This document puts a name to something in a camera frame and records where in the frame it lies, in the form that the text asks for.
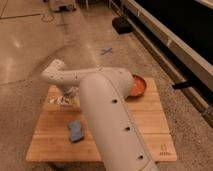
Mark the white plastic bottle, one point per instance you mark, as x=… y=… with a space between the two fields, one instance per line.
x=65 y=101

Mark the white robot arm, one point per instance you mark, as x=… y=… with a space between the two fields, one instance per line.
x=102 y=94

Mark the red ceramic bowl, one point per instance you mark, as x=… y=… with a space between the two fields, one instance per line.
x=139 y=87

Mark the blue sponge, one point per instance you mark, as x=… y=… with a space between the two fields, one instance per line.
x=76 y=133

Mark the black box on floor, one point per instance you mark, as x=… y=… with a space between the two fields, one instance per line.
x=121 y=25

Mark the wooden table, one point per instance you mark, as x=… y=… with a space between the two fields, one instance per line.
x=50 y=141

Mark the equipment at top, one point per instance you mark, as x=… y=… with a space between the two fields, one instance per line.
x=62 y=5

